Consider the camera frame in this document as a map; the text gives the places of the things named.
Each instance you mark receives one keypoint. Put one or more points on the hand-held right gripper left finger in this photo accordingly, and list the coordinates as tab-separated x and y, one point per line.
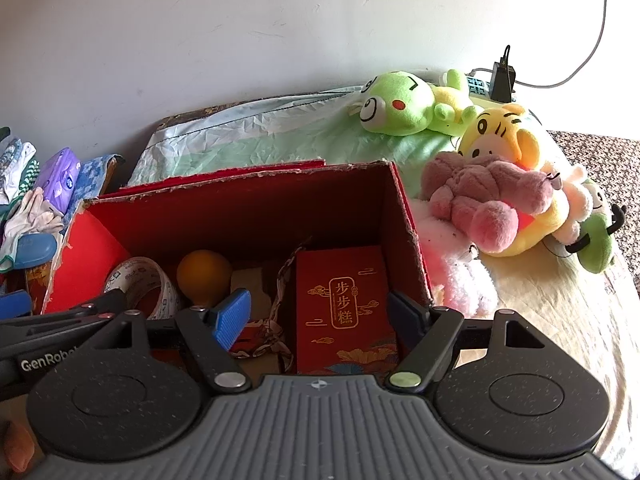
232	317

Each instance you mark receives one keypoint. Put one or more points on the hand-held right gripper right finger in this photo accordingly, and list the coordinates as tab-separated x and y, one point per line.
407	317

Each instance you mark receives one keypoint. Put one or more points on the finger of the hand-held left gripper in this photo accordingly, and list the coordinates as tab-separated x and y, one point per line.
60	325
15	303

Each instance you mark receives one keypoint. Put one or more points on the orange fruit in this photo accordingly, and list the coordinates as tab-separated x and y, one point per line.
202	272

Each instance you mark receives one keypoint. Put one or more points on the small red gift box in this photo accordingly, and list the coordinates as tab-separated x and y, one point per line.
345	280

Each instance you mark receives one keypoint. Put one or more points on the red cardboard box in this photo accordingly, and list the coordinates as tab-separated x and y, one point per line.
250	210

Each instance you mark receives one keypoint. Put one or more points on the person's left hand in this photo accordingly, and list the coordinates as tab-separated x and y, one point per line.
15	445

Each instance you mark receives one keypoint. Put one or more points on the blue slipper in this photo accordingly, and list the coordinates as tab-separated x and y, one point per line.
32	250

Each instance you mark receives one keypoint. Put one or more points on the white and pink plush toy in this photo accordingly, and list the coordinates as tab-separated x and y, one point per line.
460	280

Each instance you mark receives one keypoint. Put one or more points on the white gloves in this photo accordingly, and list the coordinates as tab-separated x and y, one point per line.
35	215

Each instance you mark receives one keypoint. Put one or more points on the clear tape roll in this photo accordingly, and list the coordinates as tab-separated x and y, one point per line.
150	272

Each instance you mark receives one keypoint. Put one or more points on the purple tissue pack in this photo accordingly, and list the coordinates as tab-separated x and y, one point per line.
60	175

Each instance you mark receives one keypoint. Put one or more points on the white and blue patterned cloth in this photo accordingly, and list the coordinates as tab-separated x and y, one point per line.
15	165

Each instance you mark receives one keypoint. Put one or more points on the cartoon printed bed sheet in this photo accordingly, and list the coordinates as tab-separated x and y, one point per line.
550	310

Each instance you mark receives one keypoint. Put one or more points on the blue checkered cloth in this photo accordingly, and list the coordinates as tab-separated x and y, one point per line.
95	175

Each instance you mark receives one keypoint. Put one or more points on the light green pillow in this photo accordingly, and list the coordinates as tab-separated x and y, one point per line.
275	130

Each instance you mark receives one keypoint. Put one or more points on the pale pink plush toy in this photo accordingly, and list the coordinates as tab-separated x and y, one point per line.
572	200

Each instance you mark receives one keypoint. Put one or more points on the green pea plush toy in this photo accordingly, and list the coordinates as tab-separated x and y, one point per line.
597	240

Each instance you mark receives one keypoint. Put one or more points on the yellow plush toy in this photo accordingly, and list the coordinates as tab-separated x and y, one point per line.
505	130

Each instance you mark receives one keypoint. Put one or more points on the green frog plush toy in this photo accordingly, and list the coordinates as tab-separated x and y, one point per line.
400	105

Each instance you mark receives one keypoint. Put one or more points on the white power strip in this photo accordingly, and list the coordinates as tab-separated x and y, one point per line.
477	86

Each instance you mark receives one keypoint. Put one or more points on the black charger adapter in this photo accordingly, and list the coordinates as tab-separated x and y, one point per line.
502	80

